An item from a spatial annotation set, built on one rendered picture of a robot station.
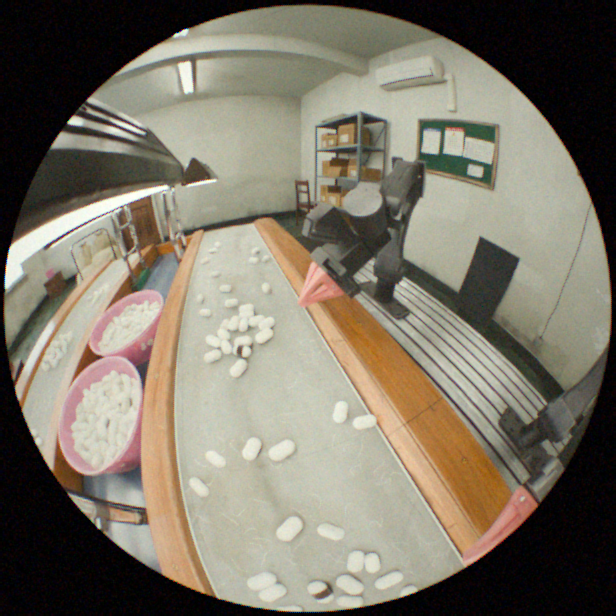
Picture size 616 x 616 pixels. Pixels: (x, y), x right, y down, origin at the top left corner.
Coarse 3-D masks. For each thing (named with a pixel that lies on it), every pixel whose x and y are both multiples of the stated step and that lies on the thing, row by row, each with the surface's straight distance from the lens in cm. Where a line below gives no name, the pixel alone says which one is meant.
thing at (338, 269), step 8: (320, 248) 38; (328, 256) 35; (368, 256) 35; (336, 264) 32; (360, 264) 35; (336, 272) 35; (344, 272) 31; (352, 272) 35; (344, 280) 32; (352, 280) 32; (360, 288) 34
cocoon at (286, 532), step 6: (288, 522) 28; (294, 522) 28; (300, 522) 28; (282, 528) 28; (288, 528) 28; (294, 528) 28; (300, 528) 28; (282, 534) 28; (288, 534) 28; (294, 534) 28; (288, 540) 29
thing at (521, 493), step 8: (520, 488) 25; (528, 488) 24; (512, 496) 25; (520, 496) 24; (528, 496) 23; (512, 504) 24; (520, 504) 24; (528, 504) 22; (536, 504) 21; (504, 512) 25; (512, 512) 25; (520, 512) 23; (528, 512) 21; (496, 520) 25; (504, 520) 25; (520, 520) 21; (496, 528) 24; (512, 528) 22; (488, 536) 24; (504, 536) 22; (480, 544) 24; (488, 544) 23; (496, 544) 22; (472, 552) 24; (480, 552) 23; (464, 560) 24; (472, 560) 24
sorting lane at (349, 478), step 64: (256, 256) 77; (192, 320) 52; (192, 384) 39; (256, 384) 35; (320, 384) 34; (192, 448) 34; (320, 448) 30; (384, 448) 32; (192, 512) 33; (256, 512) 30; (320, 512) 30; (384, 512) 31; (320, 576) 32; (448, 576) 39
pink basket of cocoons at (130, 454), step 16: (96, 368) 57; (112, 368) 55; (128, 368) 50; (80, 384) 59; (64, 400) 59; (80, 400) 60; (64, 416) 58; (64, 432) 56; (64, 448) 53; (128, 448) 40; (80, 464) 50; (112, 464) 40; (128, 464) 44
